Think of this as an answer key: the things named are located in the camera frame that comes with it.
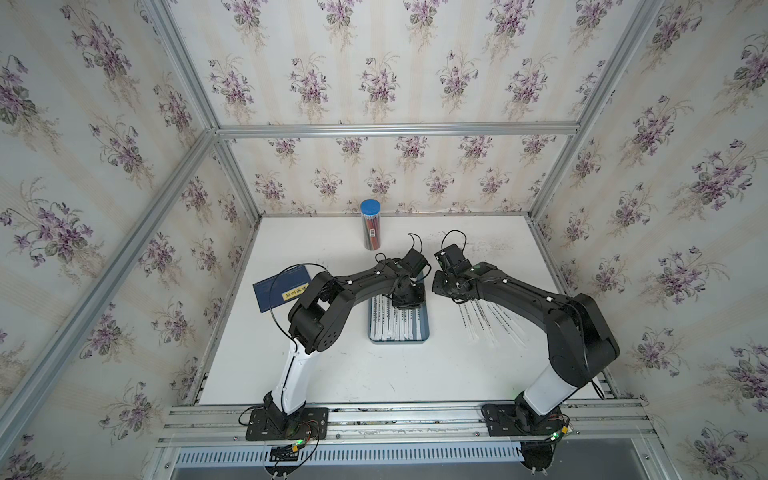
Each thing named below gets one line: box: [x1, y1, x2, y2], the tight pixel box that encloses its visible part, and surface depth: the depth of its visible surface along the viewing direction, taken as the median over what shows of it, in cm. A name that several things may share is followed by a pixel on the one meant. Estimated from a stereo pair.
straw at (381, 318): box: [376, 294, 386, 341], surface depth 92 cm
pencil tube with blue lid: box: [360, 198, 381, 251], surface depth 100 cm
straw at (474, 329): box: [463, 301, 479, 341], surface depth 92 cm
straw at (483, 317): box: [472, 299, 500, 347], surface depth 92 cm
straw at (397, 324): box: [395, 308, 400, 341], surface depth 91 cm
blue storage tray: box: [368, 275, 430, 344], surface depth 92 cm
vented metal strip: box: [172, 445, 526, 467], surface depth 71 cm
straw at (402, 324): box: [399, 309, 405, 341], surface depth 92 cm
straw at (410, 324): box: [408, 309, 414, 340], surface depth 92 cm
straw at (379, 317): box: [376, 294, 382, 341], surface depth 92 cm
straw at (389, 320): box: [386, 299, 392, 341], surface depth 91 cm
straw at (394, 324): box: [392, 307, 397, 341], surface depth 90 cm
